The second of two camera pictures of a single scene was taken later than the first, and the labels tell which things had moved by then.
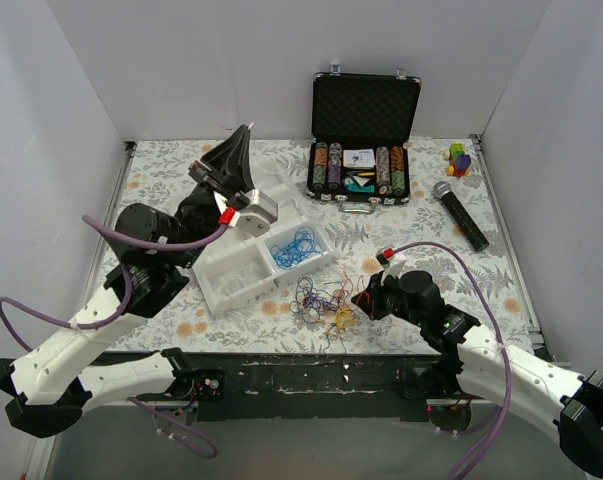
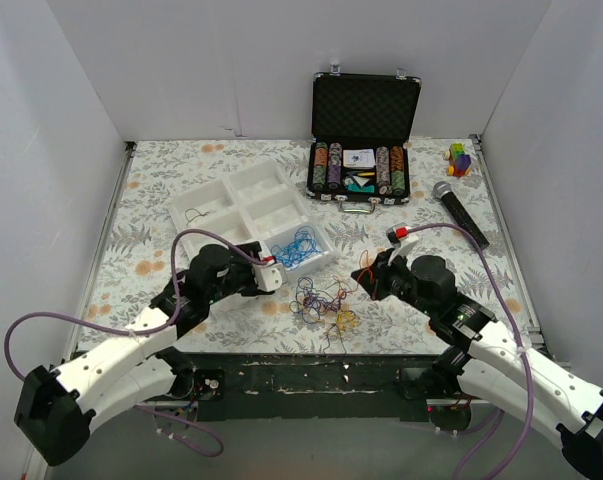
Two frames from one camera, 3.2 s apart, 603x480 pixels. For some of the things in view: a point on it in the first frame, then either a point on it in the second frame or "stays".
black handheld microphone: [443, 190] stays
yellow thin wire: [345, 318] stays
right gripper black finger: [366, 301] to [369, 278]
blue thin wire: [302, 248] stays
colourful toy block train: [459, 162] stays
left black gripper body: [217, 179] to [251, 284]
